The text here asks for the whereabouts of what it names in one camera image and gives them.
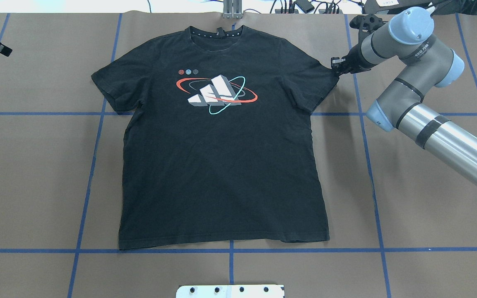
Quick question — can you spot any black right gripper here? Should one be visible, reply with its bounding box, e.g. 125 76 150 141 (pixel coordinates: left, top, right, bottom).
331 56 356 76

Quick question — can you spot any black printed t-shirt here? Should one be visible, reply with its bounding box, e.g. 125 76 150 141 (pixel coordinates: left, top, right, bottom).
91 25 339 250

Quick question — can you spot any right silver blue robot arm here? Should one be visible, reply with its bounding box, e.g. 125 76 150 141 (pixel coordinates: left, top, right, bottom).
331 6 477 186

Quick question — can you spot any aluminium frame post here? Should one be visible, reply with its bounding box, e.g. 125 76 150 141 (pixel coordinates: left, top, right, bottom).
223 0 243 19

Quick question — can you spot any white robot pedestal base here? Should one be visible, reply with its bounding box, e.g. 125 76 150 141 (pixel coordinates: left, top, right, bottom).
176 284 286 298

